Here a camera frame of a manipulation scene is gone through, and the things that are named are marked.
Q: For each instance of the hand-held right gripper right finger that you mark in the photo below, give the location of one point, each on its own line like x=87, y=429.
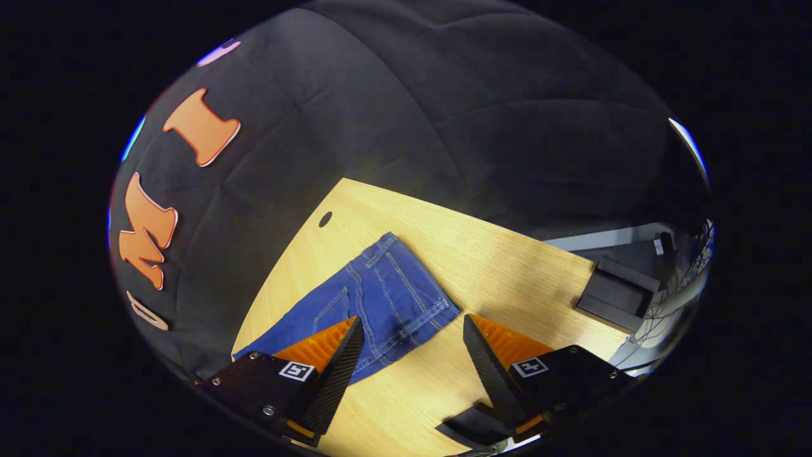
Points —
x=491, y=374

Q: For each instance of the black block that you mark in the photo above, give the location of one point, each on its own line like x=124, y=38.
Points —
x=469, y=428

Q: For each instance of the small black labelled device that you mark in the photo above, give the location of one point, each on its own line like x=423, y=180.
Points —
x=664, y=244

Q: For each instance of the blue denim jeans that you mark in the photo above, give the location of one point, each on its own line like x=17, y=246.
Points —
x=393, y=292

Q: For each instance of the black box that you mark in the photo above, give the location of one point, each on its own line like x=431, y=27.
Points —
x=618, y=295

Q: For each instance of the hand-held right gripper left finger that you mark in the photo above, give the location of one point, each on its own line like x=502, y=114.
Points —
x=336, y=381

